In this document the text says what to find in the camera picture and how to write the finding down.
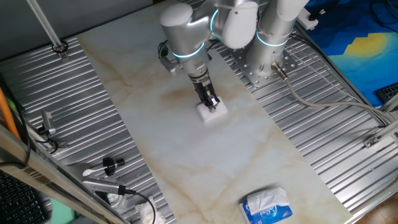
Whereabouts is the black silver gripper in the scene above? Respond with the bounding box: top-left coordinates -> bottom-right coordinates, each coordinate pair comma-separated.
190,73 -> 221,113

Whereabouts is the white sponge block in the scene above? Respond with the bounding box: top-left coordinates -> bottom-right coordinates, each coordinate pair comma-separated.
196,95 -> 229,123

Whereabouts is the marble pattern slab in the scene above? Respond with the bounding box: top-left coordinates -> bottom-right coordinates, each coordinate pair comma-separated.
76,0 -> 354,224

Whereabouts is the blue tissue pack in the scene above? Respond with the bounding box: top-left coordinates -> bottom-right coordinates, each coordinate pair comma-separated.
238,186 -> 294,224

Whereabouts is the black knob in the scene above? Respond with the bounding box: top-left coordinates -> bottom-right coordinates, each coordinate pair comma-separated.
102,156 -> 126,177

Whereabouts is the crumpled white tissue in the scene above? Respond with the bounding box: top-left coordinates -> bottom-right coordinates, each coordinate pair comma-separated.
135,195 -> 167,224

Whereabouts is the white plastic spoon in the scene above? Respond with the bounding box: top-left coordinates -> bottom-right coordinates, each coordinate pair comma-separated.
82,164 -> 108,177

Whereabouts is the blue yellow mat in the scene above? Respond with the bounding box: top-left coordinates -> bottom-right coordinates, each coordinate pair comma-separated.
303,0 -> 398,108

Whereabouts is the black keyboard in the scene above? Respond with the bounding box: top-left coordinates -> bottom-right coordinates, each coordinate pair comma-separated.
0,170 -> 50,224
374,82 -> 398,105

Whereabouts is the aluminium profile bar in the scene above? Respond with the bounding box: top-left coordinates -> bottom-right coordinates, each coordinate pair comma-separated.
369,119 -> 398,144

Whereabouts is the aluminium pole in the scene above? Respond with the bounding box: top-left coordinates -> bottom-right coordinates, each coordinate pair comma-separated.
26,0 -> 68,60

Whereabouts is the orange tube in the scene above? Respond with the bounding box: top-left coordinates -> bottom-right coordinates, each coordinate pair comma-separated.
0,86 -> 22,141

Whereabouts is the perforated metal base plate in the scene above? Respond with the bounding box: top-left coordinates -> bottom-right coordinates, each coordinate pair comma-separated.
229,40 -> 299,89

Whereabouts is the wrist camera on grey bracket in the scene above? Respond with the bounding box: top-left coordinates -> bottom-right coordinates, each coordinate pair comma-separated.
157,40 -> 183,77

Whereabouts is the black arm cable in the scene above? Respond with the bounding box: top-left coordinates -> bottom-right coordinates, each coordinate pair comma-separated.
157,39 -> 172,62

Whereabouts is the thin white cable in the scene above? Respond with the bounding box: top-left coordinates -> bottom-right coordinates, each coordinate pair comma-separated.
284,46 -> 386,125

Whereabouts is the grey cable with metal connector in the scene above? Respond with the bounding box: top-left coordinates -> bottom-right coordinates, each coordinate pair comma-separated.
271,61 -> 394,125

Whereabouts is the black camera cable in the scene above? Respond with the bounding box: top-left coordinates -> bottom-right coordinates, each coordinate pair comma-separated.
118,185 -> 157,224

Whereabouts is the silver ribbed camera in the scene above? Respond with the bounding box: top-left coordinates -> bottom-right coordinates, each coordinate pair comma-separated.
82,177 -> 127,196

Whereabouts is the metal corner bracket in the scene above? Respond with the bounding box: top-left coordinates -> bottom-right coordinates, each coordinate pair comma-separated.
363,135 -> 381,149

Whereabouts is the black ring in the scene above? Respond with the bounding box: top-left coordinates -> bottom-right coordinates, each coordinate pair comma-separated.
51,40 -> 69,54

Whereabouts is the metal clamp bracket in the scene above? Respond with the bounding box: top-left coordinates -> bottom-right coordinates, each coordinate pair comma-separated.
41,110 -> 57,136

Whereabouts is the aluminium frame beam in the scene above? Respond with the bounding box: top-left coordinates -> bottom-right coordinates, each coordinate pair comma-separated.
0,124 -> 131,224

